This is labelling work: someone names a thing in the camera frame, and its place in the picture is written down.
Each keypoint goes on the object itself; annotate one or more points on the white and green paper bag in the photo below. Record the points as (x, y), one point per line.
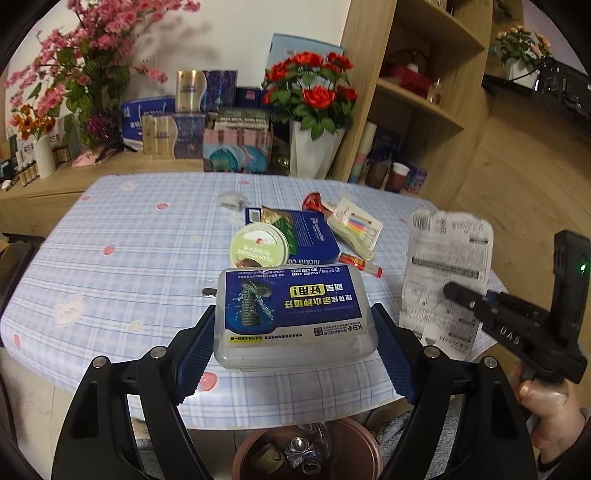
(16, 143)

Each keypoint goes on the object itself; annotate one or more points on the pink blossom artificial plant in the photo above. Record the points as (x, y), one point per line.
(92, 60)

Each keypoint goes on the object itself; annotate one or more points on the purple artificial flowers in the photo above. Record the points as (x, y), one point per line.
(104, 127)

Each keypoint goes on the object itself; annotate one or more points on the blue paper bag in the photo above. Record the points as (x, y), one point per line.
(314, 235)

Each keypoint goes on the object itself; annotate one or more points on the green round lid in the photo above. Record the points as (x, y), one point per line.
(258, 244)

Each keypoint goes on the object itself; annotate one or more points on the small dark blue box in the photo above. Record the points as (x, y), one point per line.
(249, 97)

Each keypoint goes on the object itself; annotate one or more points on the large light blue box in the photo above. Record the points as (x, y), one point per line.
(295, 46)

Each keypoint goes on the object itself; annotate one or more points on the foil snack wrapper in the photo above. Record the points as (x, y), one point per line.
(281, 221)

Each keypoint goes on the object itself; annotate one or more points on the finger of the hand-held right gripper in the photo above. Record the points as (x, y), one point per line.
(461, 293)

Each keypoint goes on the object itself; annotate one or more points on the fuzzy blue pants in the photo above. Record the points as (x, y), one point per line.
(390, 427)

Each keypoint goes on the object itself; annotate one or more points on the dark blue printed box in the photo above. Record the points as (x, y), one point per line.
(387, 143)

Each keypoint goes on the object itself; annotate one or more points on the small red tube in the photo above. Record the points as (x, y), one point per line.
(360, 264)

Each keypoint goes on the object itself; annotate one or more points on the wooden sideboard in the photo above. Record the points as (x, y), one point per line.
(46, 198)

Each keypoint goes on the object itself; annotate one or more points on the pink plastic bin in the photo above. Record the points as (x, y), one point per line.
(244, 454)

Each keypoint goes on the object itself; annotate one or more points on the small glass bottle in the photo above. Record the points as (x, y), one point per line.
(434, 92)

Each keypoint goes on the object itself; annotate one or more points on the white cylinder vase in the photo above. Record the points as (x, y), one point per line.
(45, 157)

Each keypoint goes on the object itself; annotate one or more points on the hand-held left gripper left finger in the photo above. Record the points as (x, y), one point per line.
(196, 360)

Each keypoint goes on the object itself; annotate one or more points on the white angular vase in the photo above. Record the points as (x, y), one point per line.
(314, 152)

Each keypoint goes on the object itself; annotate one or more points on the silver and blue gift box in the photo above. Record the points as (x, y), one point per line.
(198, 90)

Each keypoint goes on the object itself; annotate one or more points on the crushed red can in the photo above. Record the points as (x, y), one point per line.
(316, 203)

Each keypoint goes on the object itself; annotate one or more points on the person's right hand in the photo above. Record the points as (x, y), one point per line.
(558, 415)

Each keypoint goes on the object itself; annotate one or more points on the black mini tripod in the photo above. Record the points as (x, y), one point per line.
(113, 146)

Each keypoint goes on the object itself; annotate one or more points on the small blue carton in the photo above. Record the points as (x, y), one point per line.
(417, 179)

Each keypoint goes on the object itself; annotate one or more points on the pink bottle and plate set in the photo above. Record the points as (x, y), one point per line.
(235, 152)

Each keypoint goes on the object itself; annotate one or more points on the row of small brown bottles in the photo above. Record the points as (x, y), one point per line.
(25, 171)

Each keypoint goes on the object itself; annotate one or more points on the blue plaid tablecloth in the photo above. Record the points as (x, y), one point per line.
(138, 240)

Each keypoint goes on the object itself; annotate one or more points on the colourful candle packet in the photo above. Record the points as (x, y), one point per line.
(358, 226)

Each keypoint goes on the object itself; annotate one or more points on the crushed silver can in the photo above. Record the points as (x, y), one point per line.
(300, 454)

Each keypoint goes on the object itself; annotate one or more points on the clear plastic piece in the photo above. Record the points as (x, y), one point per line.
(233, 199)

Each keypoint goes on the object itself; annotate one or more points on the white blister package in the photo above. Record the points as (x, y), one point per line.
(443, 249)

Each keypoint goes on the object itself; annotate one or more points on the gold and blue gift box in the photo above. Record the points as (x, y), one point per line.
(175, 136)

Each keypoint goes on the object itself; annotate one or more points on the blue and white carton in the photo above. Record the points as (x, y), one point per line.
(143, 124)

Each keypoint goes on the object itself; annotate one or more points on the stack of pastel cups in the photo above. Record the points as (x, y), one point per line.
(360, 157)

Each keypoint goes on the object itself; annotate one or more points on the red rose bouquet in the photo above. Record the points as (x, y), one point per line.
(314, 92)

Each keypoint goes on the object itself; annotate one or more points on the red paper cup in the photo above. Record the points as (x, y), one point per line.
(397, 177)

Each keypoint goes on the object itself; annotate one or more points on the red basket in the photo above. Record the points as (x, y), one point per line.
(408, 74)

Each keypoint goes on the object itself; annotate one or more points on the pink rose plant white pot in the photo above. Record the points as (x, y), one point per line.
(524, 46)

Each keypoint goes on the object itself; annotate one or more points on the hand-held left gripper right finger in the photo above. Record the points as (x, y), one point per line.
(392, 360)

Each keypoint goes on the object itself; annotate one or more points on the orange artificial flowers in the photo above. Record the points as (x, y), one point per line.
(32, 121)

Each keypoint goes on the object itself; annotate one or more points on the brown paper cup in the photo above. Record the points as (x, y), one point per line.
(376, 174)

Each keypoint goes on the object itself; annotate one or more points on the clear plastic box blue label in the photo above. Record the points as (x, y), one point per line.
(295, 318)

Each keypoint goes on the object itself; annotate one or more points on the pink cloth item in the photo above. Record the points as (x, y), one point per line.
(90, 158)

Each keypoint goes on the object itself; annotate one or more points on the wooden shelf unit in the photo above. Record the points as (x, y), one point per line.
(461, 152)

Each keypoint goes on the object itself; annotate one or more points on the dark cabinet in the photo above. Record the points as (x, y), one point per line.
(554, 101)

